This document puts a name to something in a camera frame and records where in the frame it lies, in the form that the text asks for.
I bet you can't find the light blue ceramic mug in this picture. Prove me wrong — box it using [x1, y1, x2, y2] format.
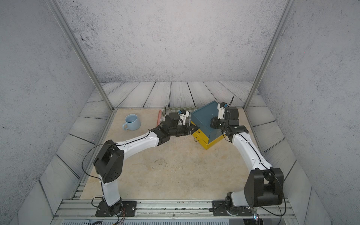
[122, 114, 141, 131]

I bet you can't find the green checkered cloth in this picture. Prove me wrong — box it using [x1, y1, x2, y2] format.
[166, 107, 198, 113]

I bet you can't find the yellow drawer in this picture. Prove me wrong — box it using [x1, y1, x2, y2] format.
[191, 121, 209, 144]
[193, 132, 226, 150]

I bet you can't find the grey aluminium corner post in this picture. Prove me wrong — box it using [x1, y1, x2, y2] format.
[46, 0, 115, 112]
[243, 0, 296, 111]

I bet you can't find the yellow bottom drawer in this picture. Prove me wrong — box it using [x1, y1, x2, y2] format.
[193, 132, 226, 150]

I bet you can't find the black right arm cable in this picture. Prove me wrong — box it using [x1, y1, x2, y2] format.
[258, 168, 287, 225]

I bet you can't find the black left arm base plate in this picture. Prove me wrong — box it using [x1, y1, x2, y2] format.
[95, 199, 137, 218]

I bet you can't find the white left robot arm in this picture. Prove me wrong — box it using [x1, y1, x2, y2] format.
[93, 110, 199, 207]

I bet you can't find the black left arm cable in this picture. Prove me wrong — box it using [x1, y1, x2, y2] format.
[81, 143, 113, 181]

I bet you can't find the pink plastic tray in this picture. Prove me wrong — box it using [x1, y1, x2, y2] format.
[157, 109, 162, 126]

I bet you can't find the teal drawer cabinet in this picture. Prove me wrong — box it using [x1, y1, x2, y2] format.
[191, 101, 223, 149]

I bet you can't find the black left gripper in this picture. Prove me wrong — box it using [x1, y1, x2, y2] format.
[168, 122, 199, 137]

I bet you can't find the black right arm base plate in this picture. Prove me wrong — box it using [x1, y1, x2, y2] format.
[209, 200, 253, 217]

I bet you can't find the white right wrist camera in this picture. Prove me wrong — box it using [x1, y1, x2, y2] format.
[217, 102, 227, 120]

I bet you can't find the grey aluminium corner post right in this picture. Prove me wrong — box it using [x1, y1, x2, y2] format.
[243, 0, 296, 111]

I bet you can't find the grey aluminium corner post left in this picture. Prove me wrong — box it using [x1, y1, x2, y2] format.
[46, 0, 115, 112]

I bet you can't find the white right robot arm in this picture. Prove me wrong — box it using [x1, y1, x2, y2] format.
[211, 103, 284, 210]

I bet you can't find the aluminium front rail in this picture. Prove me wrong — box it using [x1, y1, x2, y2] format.
[51, 199, 298, 225]

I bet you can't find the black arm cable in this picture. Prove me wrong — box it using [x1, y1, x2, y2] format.
[258, 168, 287, 225]
[81, 143, 113, 181]

